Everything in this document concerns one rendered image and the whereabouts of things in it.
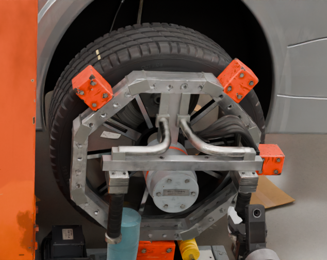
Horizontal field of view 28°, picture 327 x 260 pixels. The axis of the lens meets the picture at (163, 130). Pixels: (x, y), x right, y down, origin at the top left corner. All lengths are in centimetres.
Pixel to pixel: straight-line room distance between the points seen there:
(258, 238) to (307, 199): 187
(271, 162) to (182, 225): 34
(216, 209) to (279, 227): 125
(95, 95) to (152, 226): 51
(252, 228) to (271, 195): 181
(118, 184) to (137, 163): 7
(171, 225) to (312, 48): 78
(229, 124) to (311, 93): 68
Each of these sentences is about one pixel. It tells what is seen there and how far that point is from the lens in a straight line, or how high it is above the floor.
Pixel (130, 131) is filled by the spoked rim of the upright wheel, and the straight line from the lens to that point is 192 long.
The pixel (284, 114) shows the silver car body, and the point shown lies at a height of 83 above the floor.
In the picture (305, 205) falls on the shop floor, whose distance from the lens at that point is 344.
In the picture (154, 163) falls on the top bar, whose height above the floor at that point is 97.
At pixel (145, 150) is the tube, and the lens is 162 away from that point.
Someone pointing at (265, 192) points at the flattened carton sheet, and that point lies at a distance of 346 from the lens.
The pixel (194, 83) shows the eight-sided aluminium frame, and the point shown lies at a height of 111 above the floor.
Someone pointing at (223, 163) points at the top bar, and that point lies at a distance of 168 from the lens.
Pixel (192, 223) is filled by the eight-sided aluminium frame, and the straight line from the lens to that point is 203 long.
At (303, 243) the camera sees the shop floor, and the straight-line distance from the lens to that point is 316.
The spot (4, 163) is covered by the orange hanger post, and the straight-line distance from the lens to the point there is 168.
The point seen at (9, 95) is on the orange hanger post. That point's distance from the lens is 159.
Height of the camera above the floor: 180
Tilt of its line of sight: 27 degrees down
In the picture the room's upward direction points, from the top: 7 degrees clockwise
